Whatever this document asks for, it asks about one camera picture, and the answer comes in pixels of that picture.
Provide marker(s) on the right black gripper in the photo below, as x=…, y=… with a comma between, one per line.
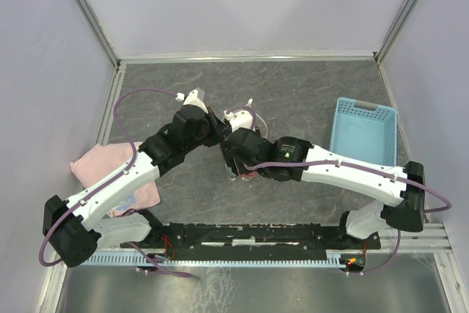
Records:
x=229, y=159

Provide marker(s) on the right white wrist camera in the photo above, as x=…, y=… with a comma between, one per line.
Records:
x=240, y=117

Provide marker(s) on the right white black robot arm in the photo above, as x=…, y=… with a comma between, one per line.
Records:
x=397, y=191

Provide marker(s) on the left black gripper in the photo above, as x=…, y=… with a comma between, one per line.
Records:
x=220, y=130

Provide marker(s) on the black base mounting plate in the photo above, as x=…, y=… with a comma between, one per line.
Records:
x=252, y=241

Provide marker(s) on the pink cloth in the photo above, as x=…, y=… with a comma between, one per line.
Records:
x=100, y=161

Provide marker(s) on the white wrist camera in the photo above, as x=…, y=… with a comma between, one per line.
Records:
x=240, y=117
x=194, y=98

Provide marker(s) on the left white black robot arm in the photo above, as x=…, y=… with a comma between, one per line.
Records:
x=71, y=226

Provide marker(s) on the light blue plastic basket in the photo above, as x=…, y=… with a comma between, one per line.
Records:
x=364, y=131

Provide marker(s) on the light blue cable duct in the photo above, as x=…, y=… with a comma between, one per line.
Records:
x=133, y=258

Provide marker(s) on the clear polka dot zip bag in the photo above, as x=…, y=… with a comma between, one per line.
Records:
x=260, y=127

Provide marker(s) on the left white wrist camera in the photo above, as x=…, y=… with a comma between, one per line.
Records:
x=194, y=98

